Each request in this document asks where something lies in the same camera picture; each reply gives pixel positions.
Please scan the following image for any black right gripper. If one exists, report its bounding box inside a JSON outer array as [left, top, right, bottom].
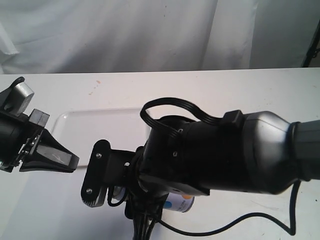
[[106, 116, 211, 221]]

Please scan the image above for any black metal stand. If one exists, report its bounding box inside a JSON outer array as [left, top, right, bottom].
[[301, 22, 320, 68]]

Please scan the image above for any white plastic tray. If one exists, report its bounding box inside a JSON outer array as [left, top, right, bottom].
[[51, 108, 150, 168]]

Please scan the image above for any white dotted spray can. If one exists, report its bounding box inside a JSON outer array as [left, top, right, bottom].
[[112, 186, 195, 213]]

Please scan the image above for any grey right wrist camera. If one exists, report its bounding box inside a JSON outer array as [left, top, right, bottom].
[[80, 139, 111, 208]]

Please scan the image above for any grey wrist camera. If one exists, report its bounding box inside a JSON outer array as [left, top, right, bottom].
[[0, 76, 35, 117], [80, 139, 111, 208]]

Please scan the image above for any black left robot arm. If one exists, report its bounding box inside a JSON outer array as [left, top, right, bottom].
[[0, 109, 79, 173]]

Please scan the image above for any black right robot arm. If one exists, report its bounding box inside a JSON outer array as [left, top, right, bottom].
[[103, 110, 320, 199]]

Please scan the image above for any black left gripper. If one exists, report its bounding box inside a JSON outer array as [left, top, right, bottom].
[[4, 109, 79, 173]]

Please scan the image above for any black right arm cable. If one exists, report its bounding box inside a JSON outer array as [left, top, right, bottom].
[[132, 97, 301, 240]]

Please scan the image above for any white backdrop curtain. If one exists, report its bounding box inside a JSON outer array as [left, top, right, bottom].
[[0, 0, 320, 74]]

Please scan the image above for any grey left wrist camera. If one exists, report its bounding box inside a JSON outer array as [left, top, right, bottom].
[[0, 76, 35, 117]]

